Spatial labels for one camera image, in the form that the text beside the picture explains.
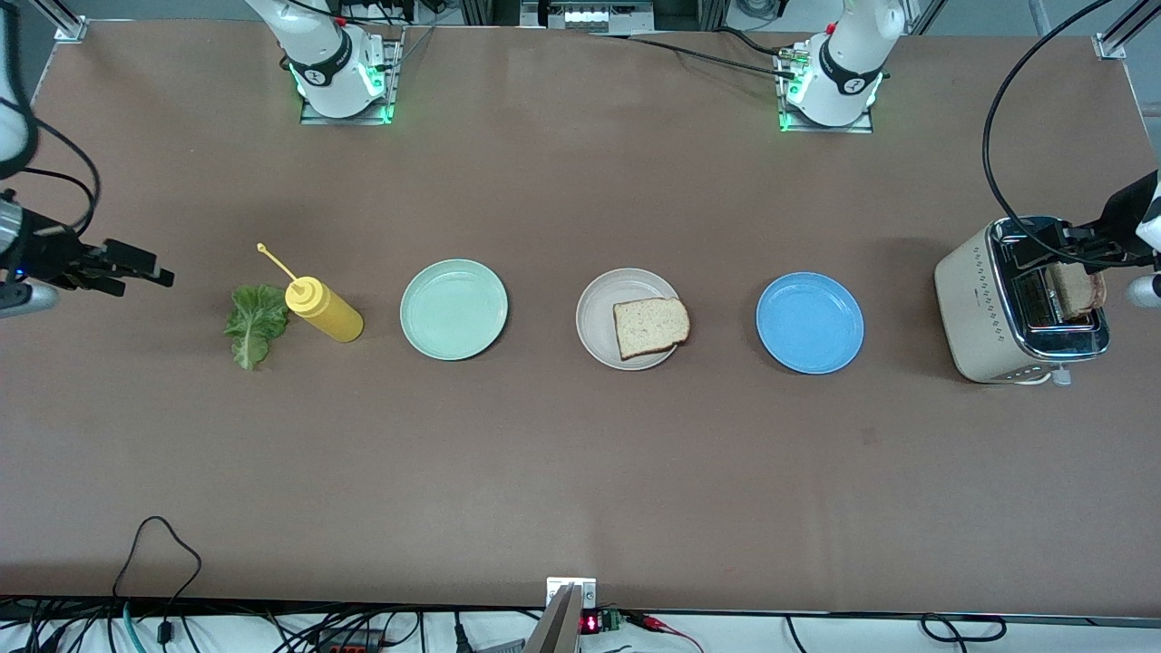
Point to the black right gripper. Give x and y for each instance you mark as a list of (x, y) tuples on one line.
[(47, 251)]

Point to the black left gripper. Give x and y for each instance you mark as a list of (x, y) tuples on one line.
[(1122, 216)]

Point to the yellow mustard squeeze bottle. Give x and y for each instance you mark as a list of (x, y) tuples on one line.
[(331, 313)]

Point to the brown bread slice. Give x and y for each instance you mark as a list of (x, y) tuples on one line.
[(648, 326), (1079, 292)]

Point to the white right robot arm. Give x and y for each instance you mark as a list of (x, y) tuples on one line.
[(317, 54)]

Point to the blue plate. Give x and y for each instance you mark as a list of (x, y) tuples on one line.
[(810, 324)]

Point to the pale green plate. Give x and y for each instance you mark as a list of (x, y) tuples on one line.
[(453, 310)]

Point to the beige plate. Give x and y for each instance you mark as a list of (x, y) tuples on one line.
[(599, 317)]

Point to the beige chrome toaster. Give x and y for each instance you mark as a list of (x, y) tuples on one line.
[(970, 308)]

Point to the green lettuce leaf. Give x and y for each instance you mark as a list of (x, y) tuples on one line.
[(254, 322)]

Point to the red connector block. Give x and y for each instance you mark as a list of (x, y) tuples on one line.
[(345, 647)]

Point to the grey electronics box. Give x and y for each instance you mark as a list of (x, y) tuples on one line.
[(590, 16)]

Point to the grey metal bar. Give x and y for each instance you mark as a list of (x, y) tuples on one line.
[(555, 630)]

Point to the small red digit display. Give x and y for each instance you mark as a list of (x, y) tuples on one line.
[(591, 623)]

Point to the aluminium corner bracket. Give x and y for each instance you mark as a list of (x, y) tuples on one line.
[(1114, 43), (68, 27)]

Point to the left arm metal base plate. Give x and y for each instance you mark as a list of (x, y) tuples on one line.
[(825, 129)]

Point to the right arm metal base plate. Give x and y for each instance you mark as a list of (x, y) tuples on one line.
[(345, 119)]

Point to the small metal bracket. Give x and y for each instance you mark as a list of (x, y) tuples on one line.
[(585, 594)]

